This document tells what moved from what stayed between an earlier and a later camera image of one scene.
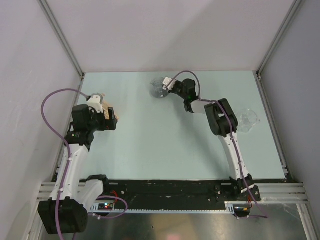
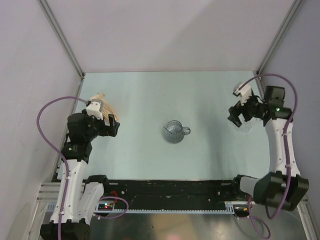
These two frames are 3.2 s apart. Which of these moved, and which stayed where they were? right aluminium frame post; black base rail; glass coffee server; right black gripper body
Moved: right black gripper body; glass coffee server
Stayed: black base rail; right aluminium frame post
